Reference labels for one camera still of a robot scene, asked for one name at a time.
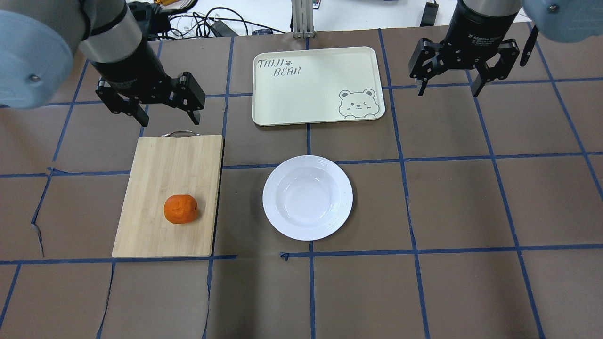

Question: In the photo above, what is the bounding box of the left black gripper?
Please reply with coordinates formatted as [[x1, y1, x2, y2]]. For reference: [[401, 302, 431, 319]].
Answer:
[[96, 45, 205, 127]]

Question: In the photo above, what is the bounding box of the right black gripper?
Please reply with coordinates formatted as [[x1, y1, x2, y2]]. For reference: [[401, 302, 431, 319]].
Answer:
[[408, 19, 520, 98]]

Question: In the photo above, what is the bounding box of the orange fruit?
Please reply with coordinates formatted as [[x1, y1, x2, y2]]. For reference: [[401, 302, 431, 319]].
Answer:
[[163, 194, 199, 225]]

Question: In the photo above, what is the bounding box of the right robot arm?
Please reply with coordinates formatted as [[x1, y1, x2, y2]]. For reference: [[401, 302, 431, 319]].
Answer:
[[408, 0, 603, 97]]

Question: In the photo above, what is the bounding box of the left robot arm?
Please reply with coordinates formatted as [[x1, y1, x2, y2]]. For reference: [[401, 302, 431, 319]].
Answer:
[[0, 0, 205, 127]]

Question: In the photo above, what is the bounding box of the cream bear tray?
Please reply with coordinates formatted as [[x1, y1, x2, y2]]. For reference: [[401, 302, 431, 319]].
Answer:
[[251, 46, 385, 127]]

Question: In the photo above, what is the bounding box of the bamboo cutting board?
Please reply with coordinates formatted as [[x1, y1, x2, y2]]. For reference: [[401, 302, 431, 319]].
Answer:
[[112, 135, 224, 258]]

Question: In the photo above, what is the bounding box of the black power adapter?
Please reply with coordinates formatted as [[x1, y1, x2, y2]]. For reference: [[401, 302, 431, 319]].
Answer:
[[419, 0, 439, 26]]

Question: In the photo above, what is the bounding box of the black power brick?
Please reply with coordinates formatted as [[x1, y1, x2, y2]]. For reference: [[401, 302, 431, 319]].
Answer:
[[209, 21, 239, 37]]

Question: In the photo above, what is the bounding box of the white round plate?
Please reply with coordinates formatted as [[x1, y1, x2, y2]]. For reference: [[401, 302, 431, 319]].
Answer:
[[262, 155, 354, 241]]

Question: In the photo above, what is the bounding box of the aluminium frame post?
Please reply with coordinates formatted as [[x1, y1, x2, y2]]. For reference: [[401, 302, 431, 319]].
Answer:
[[291, 0, 315, 39]]

